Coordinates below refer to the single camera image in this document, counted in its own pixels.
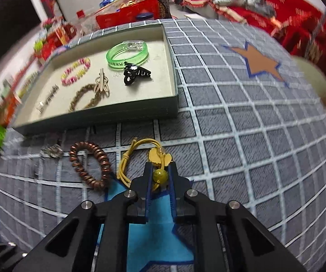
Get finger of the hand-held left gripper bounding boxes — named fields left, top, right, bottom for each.
left=0, top=241, right=25, bottom=265

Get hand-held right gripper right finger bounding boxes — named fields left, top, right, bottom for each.
left=167, top=160, right=308, bottom=272

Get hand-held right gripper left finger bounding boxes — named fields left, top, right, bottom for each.
left=12, top=161, right=155, bottom=272

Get yellow cord bracelet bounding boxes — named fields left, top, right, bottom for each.
left=116, top=138, right=172, bottom=190

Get shallow grey-green tray box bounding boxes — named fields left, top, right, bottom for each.
left=11, top=23, right=179, bottom=136

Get beige wooden hair clip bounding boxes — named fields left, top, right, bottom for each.
left=94, top=68, right=110, bottom=97

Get black hair claw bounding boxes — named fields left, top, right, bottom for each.
left=123, top=62, right=152, bottom=85

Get pink yellow bead bracelet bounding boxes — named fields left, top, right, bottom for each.
left=61, top=57, right=91, bottom=86

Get silver hair clip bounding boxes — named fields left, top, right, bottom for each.
left=36, top=84, right=60, bottom=114

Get green translucent bangle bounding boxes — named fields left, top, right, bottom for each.
left=106, top=40, right=149, bottom=70

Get grey checked tablecloth with stars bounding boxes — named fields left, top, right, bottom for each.
left=0, top=18, right=326, bottom=272

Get silver metal ornament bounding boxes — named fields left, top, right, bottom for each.
left=41, top=144, right=64, bottom=158

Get red gift carton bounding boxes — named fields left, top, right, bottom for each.
left=42, top=23, right=77, bottom=60

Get cream cushion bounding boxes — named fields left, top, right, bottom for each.
left=292, top=57, right=326, bottom=106

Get cluttered coffee table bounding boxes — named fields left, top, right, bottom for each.
left=75, top=0, right=175, bottom=34

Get sofa with red cover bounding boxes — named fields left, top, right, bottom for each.
left=180, top=0, right=326, bottom=80

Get large black television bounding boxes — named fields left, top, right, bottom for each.
left=0, top=0, right=43, bottom=71

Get brown bead bracelet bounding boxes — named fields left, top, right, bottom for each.
left=69, top=142, right=113, bottom=190

